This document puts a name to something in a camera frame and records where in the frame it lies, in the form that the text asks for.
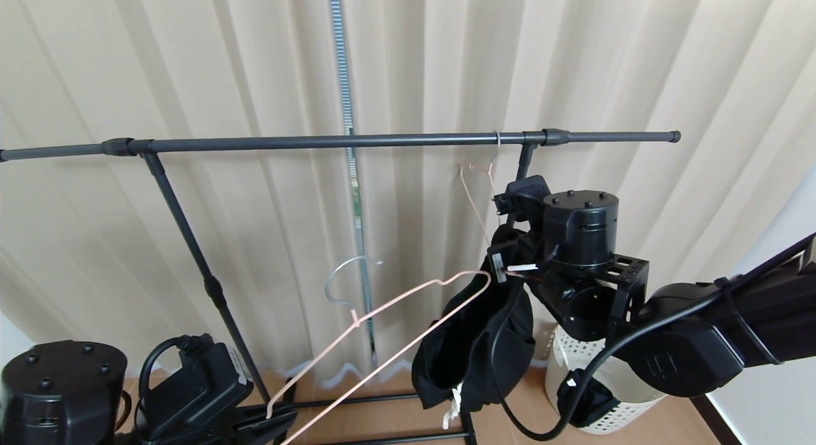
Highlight black shorts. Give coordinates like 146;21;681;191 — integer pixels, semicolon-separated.
411;240;537;431

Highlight pink clothes hanger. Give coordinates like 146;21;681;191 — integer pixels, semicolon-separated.
266;256;492;445
460;131;506;243

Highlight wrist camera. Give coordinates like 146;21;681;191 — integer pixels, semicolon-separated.
133;333;254;443
492;175;551;227

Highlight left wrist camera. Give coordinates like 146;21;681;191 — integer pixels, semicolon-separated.
133;333;254;443

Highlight white laundry basket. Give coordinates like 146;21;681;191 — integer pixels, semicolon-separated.
544;323;667;435

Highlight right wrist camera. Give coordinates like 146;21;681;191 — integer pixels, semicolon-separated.
492;175;551;227

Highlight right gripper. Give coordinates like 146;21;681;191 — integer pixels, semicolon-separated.
487;231;615;342

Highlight black clothes rack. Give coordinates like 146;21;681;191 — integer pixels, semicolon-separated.
0;129;681;445

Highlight black garment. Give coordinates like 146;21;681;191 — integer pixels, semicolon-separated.
557;368;620;428

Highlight beige curtain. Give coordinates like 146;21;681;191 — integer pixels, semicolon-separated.
0;0;816;385

